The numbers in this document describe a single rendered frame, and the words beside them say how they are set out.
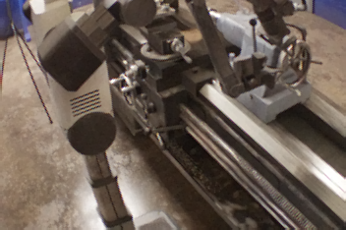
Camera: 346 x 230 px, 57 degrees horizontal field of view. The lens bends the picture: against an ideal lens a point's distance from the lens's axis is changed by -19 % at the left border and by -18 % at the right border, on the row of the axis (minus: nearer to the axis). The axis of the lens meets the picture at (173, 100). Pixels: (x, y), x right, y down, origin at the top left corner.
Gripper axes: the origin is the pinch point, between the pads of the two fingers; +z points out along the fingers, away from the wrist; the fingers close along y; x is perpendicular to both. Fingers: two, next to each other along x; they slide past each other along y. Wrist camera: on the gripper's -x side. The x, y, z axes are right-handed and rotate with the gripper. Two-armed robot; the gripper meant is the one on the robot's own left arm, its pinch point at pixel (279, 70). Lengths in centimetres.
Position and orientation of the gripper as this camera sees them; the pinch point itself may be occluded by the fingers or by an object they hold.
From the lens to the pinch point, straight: 149.0
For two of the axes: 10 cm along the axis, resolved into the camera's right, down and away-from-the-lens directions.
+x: 0.7, 8.2, 5.7
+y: -4.9, -4.7, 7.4
